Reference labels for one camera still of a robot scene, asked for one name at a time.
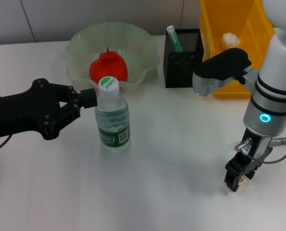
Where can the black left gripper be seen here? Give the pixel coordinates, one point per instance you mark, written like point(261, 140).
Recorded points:
point(17, 115)

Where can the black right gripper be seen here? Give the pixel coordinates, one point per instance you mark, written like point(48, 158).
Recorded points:
point(256, 149)

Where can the beige eraser with barcode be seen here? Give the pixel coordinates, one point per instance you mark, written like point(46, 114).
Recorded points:
point(243, 182)

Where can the clear green-label water bottle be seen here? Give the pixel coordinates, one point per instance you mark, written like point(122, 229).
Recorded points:
point(113, 120)

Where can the red pumpkin toy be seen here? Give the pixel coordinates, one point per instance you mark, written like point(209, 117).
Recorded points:
point(109, 67)

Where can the grey marker pen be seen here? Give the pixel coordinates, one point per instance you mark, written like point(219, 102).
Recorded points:
point(285, 140)

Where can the mint green pen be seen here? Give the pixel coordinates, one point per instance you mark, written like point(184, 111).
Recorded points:
point(175, 41)

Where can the white paper ball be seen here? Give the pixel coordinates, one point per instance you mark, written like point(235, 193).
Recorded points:
point(230, 39)

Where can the green wavy glass fruit bowl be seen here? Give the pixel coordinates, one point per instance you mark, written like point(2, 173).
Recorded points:
point(133, 48)

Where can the black mesh pen holder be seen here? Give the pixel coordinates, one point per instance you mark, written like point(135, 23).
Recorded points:
point(181, 69)

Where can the yellow plastic bin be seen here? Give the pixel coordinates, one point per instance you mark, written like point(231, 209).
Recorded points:
point(249, 24)

